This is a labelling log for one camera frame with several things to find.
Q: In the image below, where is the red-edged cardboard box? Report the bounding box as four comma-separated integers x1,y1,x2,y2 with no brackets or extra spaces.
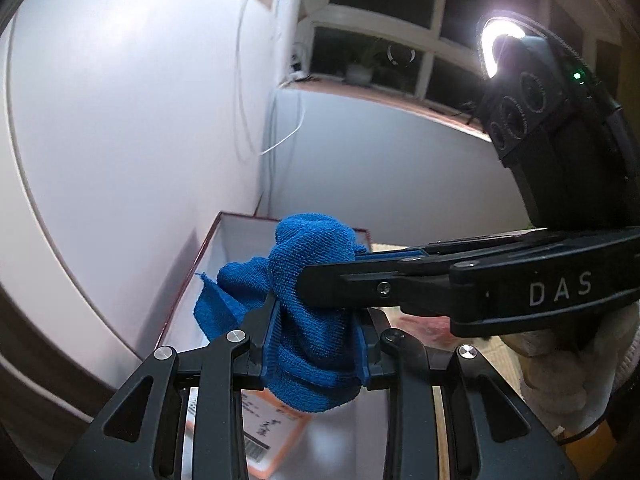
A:
155,210,403,480

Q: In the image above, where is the white cable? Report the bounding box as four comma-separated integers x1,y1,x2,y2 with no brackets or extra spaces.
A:
232,0,307,162

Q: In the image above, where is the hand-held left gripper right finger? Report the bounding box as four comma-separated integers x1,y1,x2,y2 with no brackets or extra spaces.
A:
350,307,572,480

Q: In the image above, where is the orange labelled parcel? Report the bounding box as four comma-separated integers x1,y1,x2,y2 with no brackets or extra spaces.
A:
182,389,312,479

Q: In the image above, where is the potted plant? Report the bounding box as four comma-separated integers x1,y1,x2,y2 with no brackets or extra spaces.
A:
344,40,393,87

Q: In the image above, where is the black cable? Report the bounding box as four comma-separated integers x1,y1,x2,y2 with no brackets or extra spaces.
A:
552,400,618,447

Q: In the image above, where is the person's right hand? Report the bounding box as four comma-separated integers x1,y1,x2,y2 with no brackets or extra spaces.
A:
500,304,640,436

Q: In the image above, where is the white framed window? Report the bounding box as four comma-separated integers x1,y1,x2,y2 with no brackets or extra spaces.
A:
242,0,626,142

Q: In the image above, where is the blue towel cloth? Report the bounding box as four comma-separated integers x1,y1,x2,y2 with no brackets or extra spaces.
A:
194,212,373,415

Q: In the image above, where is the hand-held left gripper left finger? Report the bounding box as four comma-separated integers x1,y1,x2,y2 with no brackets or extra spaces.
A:
52,294,282,480

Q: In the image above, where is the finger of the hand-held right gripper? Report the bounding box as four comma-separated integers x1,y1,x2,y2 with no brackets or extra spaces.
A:
297,252,453,322
354,232,551,264

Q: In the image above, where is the white power strip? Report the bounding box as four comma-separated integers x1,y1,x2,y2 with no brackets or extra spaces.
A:
289,44,315,82

